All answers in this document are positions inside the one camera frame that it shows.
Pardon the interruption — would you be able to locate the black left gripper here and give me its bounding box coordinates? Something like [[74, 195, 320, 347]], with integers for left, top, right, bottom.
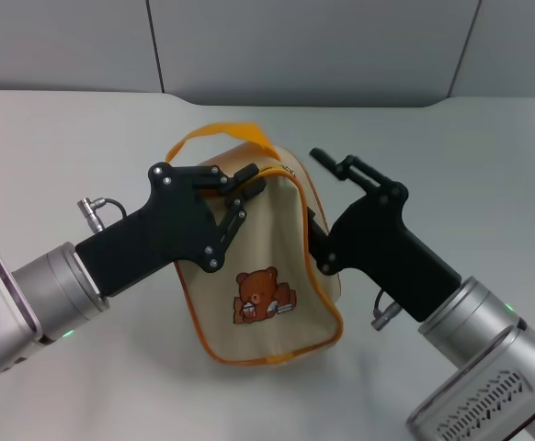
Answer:
[[74, 161, 268, 299]]

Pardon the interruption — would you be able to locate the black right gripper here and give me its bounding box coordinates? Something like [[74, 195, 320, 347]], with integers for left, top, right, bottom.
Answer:
[[306, 146, 462, 323]]

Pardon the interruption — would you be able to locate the beige orange-trimmed bear food bag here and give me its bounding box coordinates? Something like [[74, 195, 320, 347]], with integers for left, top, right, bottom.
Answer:
[[165, 120, 345, 368]]

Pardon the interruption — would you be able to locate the left gripper cable with connector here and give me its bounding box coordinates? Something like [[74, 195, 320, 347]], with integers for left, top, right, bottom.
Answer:
[[75, 196, 128, 230]]

